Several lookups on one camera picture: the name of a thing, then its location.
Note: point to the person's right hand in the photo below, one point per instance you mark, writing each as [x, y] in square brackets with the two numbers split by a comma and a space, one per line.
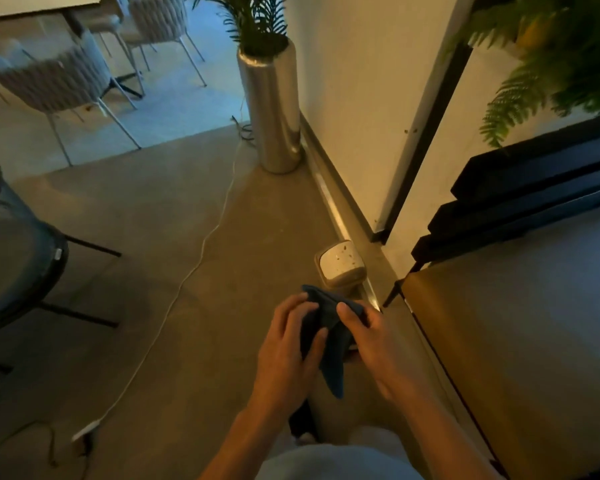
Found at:
[380, 354]

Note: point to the person's left hand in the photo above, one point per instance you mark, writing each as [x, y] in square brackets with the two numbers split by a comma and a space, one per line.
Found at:
[280, 369]

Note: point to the dark blue cloth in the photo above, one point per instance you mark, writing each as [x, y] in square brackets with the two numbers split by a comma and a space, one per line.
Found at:
[332, 364]

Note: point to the person's right forearm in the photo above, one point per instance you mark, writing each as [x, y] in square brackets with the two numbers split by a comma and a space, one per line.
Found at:
[445, 444]

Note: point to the person's left black shoe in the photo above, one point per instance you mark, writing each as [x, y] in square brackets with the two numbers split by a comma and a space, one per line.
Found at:
[301, 419]

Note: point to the metal floor threshold strip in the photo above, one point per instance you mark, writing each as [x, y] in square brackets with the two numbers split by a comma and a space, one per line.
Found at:
[336, 214]

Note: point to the brown bench with sticker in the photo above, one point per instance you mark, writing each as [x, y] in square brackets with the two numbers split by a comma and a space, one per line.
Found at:
[530, 344]

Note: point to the black metal grille partition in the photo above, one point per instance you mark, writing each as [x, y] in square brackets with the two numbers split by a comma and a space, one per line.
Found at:
[505, 194]

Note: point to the silver cylinder planter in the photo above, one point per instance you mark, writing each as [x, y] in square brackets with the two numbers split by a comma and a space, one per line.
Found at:
[272, 109]

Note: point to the green fern plant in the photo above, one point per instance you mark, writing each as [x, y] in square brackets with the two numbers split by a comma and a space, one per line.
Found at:
[570, 69]

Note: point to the green palm plant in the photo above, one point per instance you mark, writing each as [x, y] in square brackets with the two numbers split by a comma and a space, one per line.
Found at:
[260, 24]

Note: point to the yellow plant pot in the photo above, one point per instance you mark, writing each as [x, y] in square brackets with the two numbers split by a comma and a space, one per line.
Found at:
[532, 34]

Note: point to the grey woven chair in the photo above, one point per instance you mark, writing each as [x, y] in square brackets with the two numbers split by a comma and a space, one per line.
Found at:
[157, 17]
[55, 79]
[102, 22]

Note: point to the white dining table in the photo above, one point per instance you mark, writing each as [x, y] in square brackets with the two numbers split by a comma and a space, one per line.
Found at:
[30, 4]

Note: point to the black wall post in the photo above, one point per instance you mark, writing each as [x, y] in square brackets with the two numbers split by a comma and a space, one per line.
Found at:
[424, 144]

